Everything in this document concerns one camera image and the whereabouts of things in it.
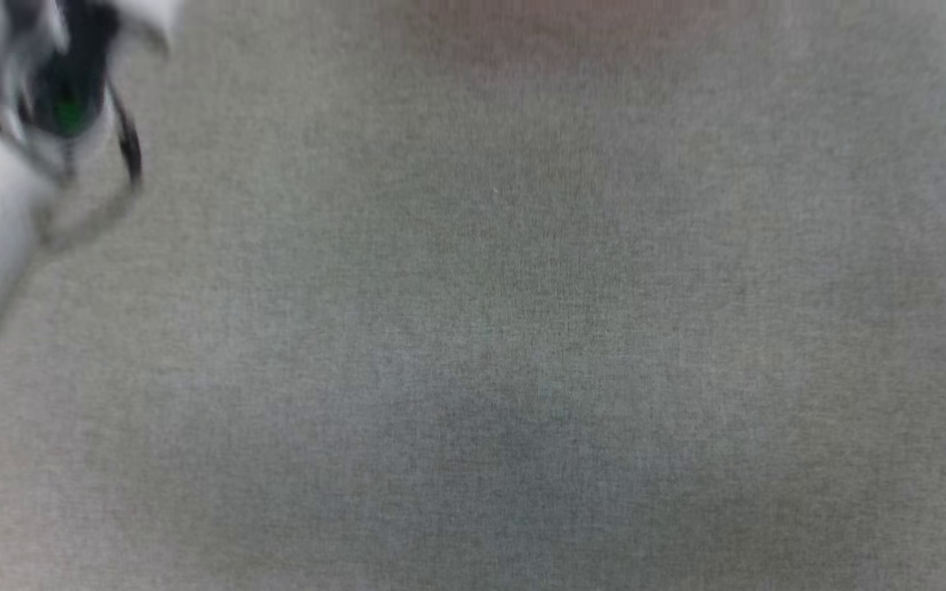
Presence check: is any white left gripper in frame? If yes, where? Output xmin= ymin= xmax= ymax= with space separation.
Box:
xmin=0 ymin=0 xmax=186 ymax=177

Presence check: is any thin black cable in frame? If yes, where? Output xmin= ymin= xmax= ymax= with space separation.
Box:
xmin=108 ymin=80 xmax=145 ymax=196

